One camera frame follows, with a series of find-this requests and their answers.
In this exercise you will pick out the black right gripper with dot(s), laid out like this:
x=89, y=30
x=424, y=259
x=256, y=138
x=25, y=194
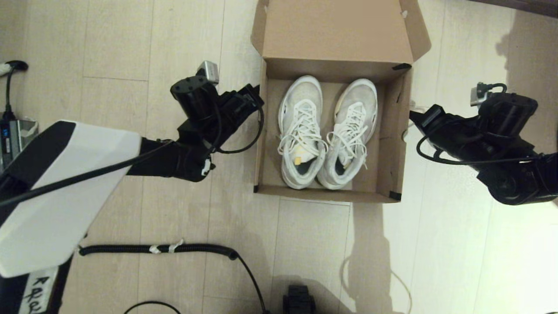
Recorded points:
x=453, y=131

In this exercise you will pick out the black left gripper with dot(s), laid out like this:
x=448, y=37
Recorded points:
x=239, y=107

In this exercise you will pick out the white sneaker with black logo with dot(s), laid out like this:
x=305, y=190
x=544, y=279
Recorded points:
x=301, y=131

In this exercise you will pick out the white grey sneaker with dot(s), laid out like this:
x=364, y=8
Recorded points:
x=353, y=131

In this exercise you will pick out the brown cardboard shoe box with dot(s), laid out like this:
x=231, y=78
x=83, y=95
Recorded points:
x=335, y=35

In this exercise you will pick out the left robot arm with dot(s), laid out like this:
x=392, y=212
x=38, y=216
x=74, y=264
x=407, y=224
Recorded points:
x=65, y=196

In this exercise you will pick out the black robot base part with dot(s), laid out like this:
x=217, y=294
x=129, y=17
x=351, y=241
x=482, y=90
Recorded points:
x=298, y=301

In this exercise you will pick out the grey power supply box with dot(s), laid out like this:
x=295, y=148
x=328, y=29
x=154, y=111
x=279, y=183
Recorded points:
x=17, y=135

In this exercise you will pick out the white tape strip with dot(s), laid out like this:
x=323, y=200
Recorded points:
x=174, y=246

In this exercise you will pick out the dark wooden furniture edge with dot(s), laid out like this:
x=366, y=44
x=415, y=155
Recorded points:
x=523, y=5

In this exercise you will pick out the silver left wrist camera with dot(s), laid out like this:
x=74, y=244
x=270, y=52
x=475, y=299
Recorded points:
x=208, y=72

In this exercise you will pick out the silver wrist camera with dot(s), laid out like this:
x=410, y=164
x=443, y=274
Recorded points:
x=208, y=72
x=480, y=95

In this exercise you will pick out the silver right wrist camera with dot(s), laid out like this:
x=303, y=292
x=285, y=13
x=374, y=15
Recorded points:
x=480, y=95

